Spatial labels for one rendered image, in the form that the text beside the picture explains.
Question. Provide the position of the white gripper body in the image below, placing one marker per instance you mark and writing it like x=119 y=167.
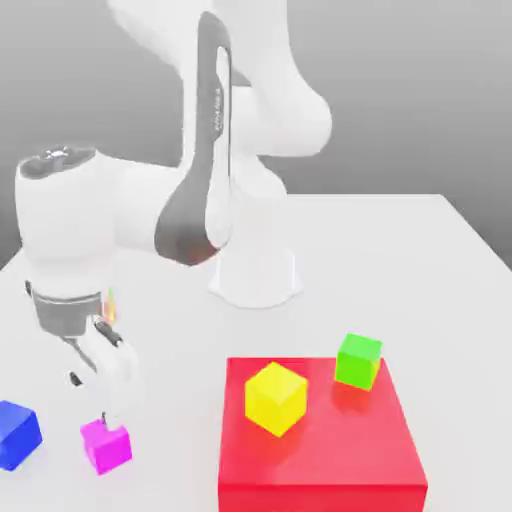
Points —
x=106 y=368

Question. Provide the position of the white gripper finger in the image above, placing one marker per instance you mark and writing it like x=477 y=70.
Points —
x=112 y=420

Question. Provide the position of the small magenta cube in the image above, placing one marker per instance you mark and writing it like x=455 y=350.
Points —
x=107 y=450

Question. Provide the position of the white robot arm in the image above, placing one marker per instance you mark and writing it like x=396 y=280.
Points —
x=80 y=216

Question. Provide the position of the small blue cube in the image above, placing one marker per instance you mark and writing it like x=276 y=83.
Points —
x=16 y=436

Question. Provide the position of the small yellow cube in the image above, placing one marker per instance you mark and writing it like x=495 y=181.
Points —
x=276 y=400

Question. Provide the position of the small green cube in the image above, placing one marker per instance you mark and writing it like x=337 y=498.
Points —
x=357 y=362

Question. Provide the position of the large red box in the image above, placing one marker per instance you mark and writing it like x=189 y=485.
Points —
x=332 y=452

